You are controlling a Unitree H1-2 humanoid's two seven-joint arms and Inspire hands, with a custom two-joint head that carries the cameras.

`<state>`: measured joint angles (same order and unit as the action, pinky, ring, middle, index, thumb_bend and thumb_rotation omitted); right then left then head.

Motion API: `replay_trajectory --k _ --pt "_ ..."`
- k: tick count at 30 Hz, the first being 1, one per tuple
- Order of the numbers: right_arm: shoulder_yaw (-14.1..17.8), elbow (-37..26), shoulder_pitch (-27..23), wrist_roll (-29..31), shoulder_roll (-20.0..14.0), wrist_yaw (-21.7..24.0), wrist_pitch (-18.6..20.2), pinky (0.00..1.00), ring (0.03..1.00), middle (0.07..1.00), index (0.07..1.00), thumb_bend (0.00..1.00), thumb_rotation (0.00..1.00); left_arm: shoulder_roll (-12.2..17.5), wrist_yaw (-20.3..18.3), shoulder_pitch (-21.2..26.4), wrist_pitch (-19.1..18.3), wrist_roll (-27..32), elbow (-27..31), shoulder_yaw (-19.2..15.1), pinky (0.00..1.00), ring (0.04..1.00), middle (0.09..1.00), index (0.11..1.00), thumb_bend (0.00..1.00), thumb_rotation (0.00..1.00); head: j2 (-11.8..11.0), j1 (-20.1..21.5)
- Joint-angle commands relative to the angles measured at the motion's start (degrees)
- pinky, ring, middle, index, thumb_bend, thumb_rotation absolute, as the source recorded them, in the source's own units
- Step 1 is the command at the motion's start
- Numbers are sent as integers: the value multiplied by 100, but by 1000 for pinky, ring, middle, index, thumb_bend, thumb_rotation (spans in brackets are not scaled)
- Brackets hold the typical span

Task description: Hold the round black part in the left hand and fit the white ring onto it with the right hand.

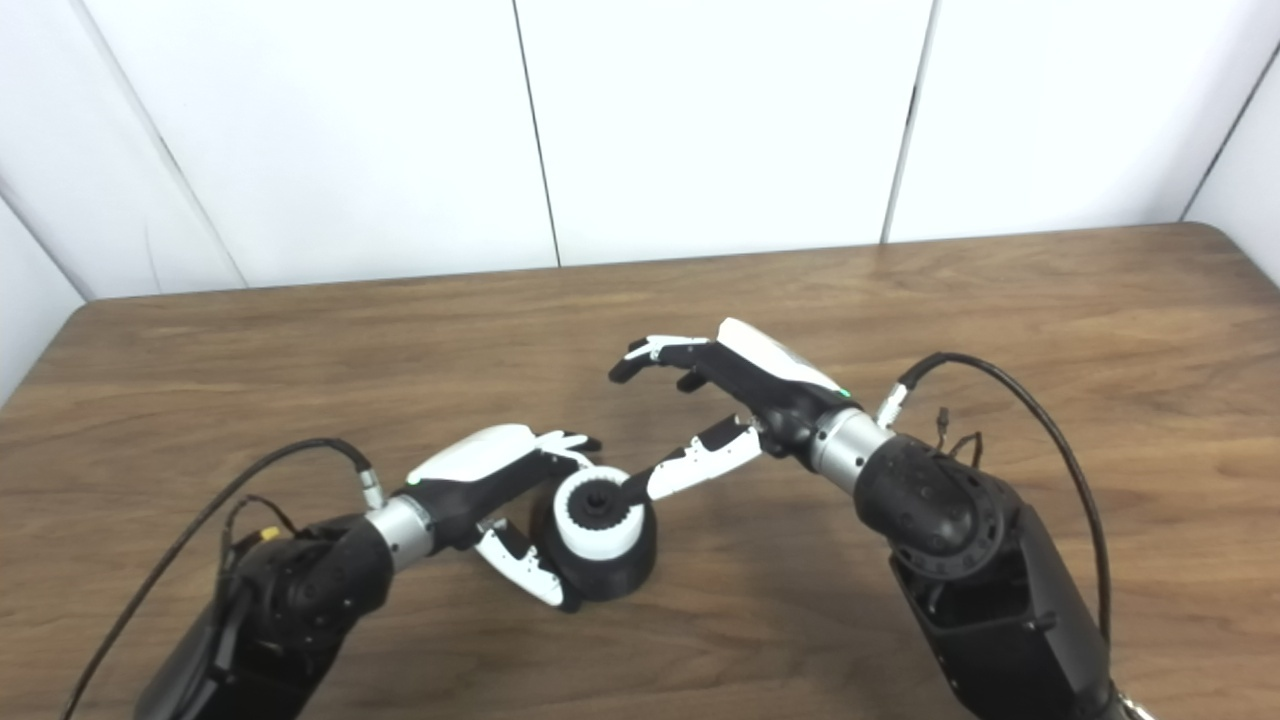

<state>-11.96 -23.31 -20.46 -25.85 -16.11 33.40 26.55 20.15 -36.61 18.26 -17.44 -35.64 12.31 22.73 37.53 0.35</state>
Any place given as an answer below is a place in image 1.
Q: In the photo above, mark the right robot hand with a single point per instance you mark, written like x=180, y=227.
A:
x=770, y=385

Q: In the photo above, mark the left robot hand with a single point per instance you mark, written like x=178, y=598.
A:
x=470, y=475

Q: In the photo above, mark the round black part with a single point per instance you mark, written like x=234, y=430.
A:
x=615, y=575

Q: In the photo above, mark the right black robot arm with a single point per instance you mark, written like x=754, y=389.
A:
x=960, y=560

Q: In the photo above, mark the silver plug on right arm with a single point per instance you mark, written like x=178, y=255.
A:
x=1132, y=708

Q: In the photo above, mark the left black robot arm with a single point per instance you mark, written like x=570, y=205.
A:
x=270, y=610

